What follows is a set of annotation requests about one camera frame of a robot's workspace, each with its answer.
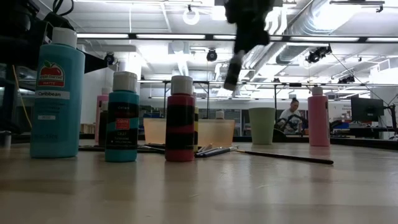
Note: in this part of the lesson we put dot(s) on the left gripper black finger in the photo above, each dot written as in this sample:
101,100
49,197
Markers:
93,63

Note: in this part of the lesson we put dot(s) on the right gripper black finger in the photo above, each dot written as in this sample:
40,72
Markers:
231,79

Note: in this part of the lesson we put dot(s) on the turquoise paint bottle black label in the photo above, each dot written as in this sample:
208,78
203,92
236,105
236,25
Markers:
122,99

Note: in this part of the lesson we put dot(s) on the pink paint bottle white cap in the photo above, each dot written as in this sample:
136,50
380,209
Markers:
317,118
97,118

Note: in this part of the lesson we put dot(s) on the red paint bottle black label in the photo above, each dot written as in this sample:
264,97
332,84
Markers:
179,102

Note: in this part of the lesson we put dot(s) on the large teal paint bottle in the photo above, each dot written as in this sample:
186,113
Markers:
57,124

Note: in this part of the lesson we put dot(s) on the long black paintbrush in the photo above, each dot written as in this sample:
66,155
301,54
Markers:
289,157

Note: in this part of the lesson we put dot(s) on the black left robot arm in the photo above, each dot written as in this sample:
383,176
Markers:
15,40

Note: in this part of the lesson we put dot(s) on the black ceiling spotlight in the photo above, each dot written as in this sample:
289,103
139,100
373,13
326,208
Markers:
211,55
109,58

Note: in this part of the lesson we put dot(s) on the green plastic cup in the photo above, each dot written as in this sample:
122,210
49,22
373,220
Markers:
261,126

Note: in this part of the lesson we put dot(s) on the round white ceiling lamp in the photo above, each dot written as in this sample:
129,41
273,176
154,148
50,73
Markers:
186,20

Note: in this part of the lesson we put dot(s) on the stack of wooden boards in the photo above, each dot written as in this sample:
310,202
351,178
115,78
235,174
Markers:
87,129

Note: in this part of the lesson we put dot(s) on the person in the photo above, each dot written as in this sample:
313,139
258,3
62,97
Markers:
290,116

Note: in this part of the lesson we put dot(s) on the paintbrush with light tip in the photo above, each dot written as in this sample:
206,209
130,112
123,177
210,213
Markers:
207,146

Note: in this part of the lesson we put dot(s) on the long ceiling light bar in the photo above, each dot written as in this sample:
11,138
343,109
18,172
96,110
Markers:
171,36

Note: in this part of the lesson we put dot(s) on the thin dark paintbrush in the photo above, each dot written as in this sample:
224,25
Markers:
93,146
155,144

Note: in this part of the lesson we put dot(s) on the thick black paintbrush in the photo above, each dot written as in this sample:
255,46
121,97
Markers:
157,149

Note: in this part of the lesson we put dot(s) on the black ceiling track light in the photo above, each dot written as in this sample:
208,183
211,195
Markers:
346,79

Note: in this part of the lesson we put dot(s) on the black computer monitor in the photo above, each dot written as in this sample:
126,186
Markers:
367,109

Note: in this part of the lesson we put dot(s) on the black metal rack frame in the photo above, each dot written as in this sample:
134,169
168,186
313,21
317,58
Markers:
207,93

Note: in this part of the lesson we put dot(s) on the black ceiling camera cluster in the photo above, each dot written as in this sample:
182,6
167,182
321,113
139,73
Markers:
315,56

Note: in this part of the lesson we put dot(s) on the small white post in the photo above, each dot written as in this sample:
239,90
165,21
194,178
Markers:
7,140

